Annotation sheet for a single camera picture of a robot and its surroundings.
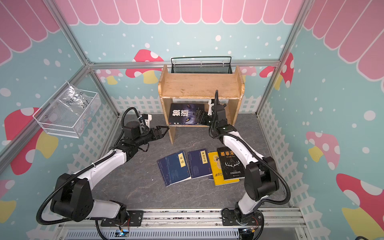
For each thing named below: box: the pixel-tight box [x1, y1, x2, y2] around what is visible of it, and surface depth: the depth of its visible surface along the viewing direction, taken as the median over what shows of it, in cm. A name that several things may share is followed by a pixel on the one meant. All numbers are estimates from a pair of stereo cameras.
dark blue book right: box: [187, 148, 213, 180], surface depth 94 cm
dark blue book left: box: [156, 151, 192, 187], surface depth 91 cm
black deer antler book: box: [217, 146, 246, 181], surface depth 89 cm
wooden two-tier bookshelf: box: [158, 64, 245, 145], surface depth 77 cm
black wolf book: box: [168, 103, 205, 125], surface depth 89 cm
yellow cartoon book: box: [208, 151, 240, 186], surface depth 90 cm
